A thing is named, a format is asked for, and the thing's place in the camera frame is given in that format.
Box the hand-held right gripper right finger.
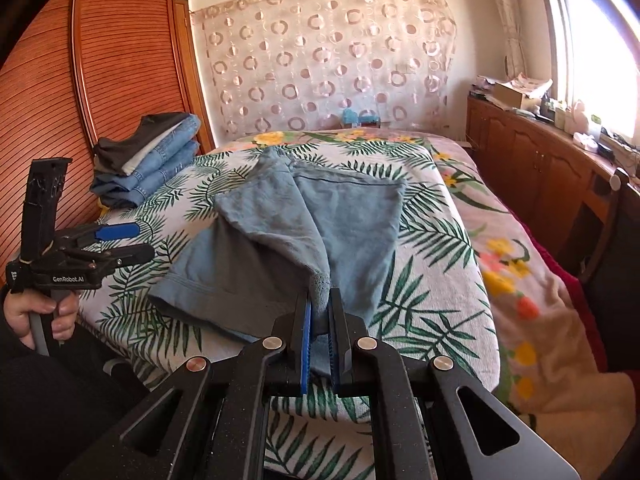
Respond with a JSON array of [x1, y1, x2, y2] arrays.
[[327, 289, 581, 480]]

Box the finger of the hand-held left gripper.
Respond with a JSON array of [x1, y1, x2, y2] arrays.
[[57, 222, 142, 251], [75, 243, 156, 277]]

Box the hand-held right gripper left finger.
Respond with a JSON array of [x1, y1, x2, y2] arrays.
[[65, 294, 313, 480]]

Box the blue-grey pants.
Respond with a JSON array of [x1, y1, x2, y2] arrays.
[[147, 146, 407, 378]]

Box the person's left forearm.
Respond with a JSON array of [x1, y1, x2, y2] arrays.
[[0, 317, 151, 480]]

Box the person's left hand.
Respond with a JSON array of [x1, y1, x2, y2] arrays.
[[4, 289, 81, 345]]

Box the folded blue jeans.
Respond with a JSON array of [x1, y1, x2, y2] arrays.
[[131, 114, 202, 181], [90, 142, 202, 209]]

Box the folded dark grey garment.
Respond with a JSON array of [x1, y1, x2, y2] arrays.
[[94, 112, 188, 175]]

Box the folded light grey garment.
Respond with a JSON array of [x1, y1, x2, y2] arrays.
[[121, 127, 177, 177]]

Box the palm leaf printed bedspread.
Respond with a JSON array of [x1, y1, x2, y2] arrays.
[[75, 132, 502, 480]]

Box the wooden headboard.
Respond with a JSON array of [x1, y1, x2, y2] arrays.
[[0, 0, 217, 288]]

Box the small blue toy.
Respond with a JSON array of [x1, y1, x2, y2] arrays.
[[340, 108, 384, 129]]

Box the red cloth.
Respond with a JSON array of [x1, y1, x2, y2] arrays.
[[520, 237, 607, 373]]

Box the circle patterned sheer cloth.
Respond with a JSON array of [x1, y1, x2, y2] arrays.
[[191, 0, 462, 144]]

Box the brown wooden cabinet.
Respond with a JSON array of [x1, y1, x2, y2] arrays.
[[465, 95, 640, 273]]

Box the dark chair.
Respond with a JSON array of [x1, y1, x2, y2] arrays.
[[564, 167, 640, 378]]

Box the cardboard box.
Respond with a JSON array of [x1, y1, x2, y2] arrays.
[[492, 80, 532, 109]]

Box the patterned window curtain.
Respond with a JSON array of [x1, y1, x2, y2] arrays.
[[477, 0, 528, 83]]

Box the window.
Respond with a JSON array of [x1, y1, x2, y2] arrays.
[[534, 0, 640, 128]]

